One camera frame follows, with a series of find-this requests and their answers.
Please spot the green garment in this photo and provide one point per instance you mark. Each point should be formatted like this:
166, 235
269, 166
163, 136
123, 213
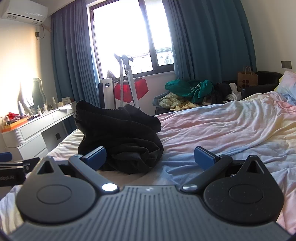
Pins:
185, 89

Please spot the wavy vanity mirror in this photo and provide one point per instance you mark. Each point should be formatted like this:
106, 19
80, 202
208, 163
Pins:
38, 95

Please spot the white cloth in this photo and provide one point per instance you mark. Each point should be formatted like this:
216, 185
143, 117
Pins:
234, 91

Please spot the long teal curtain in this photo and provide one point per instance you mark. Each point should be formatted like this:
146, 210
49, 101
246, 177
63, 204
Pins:
208, 39
74, 58

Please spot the cream knitted garment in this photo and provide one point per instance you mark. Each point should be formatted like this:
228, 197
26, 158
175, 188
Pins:
172, 100

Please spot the small cardboard box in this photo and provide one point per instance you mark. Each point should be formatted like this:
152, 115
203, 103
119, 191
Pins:
68, 100

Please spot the white flat panel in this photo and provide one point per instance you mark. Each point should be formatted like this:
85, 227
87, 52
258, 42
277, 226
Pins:
106, 92

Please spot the grey spray bottle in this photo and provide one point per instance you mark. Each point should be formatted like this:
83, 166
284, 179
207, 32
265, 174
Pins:
21, 109

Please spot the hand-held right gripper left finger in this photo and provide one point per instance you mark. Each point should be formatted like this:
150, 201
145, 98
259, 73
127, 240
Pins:
93, 158

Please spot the grey chair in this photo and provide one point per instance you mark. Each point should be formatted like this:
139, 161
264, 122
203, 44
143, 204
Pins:
158, 109

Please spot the pastel tie-dye duvet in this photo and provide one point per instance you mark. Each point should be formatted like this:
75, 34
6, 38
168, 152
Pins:
219, 129

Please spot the black pants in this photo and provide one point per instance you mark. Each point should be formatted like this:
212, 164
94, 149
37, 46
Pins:
120, 136

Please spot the white air conditioner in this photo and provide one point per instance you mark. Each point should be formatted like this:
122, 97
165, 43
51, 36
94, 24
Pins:
23, 10

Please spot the pastel tie-dye pillow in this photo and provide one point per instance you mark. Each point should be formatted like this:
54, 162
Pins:
286, 85

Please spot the black wall plug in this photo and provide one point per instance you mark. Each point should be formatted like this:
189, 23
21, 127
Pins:
38, 34

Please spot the dark wall switch plate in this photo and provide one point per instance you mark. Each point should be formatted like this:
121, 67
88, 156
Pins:
286, 64

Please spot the dark framed window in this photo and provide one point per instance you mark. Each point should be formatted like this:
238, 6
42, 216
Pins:
129, 34

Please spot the brown paper bag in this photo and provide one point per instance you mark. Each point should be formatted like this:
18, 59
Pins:
247, 80

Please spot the black armchair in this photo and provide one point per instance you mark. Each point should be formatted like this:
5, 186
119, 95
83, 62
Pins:
268, 81

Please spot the standing garment steamer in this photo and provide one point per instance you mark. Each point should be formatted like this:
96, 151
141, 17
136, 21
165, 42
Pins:
129, 76

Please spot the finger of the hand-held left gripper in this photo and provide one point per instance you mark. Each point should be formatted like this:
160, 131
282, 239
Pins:
5, 157

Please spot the black garment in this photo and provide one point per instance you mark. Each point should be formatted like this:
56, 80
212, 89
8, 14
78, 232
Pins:
219, 92

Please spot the row of cosmetic bottles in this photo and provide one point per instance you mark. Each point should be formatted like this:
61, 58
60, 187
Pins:
45, 107

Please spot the white vanity desk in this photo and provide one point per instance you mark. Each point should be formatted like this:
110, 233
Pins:
39, 127

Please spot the pale yellow cloth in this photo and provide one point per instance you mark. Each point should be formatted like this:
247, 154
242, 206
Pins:
185, 106

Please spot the orange tray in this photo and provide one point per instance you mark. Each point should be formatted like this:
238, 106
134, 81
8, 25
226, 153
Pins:
15, 122

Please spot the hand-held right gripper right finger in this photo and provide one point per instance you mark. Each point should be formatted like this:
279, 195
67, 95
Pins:
204, 158

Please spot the red garment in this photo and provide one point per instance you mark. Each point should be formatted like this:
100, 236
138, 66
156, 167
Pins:
141, 89

